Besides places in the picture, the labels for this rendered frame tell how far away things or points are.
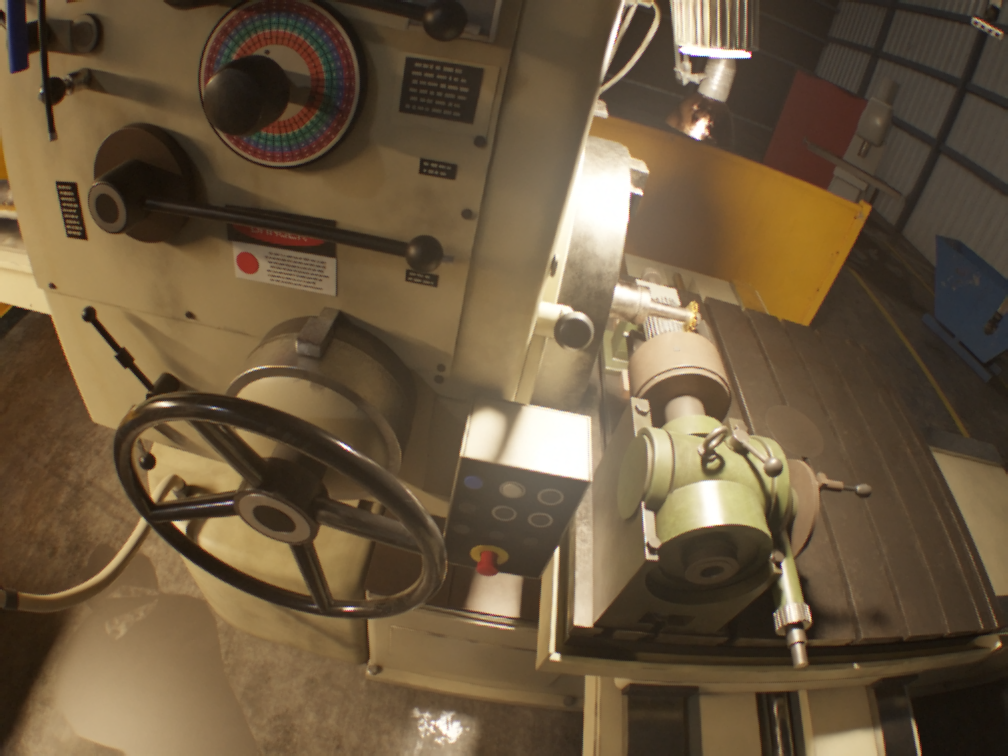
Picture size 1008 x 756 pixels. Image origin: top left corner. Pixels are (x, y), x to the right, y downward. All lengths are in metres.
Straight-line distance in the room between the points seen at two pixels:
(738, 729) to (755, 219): 2.73
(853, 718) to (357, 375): 1.41
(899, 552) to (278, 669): 1.84
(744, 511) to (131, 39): 0.93
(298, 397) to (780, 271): 3.24
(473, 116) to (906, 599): 1.30
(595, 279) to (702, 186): 2.48
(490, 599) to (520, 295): 0.90
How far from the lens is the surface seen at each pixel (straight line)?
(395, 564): 1.34
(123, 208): 0.61
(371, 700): 1.85
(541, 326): 0.63
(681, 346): 0.99
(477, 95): 0.50
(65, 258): 0.86
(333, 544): 1.39
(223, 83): 0.47
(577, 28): 0.49
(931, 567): 1.55
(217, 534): 1.45
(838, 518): 1.39
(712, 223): 3.28
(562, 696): 1.89
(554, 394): 0.79
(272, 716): 1.87
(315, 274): 0.61
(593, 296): 0.73
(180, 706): 1.95
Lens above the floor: 1.80
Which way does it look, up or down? 41 degrees down
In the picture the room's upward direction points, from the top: 14 degrees clockwise
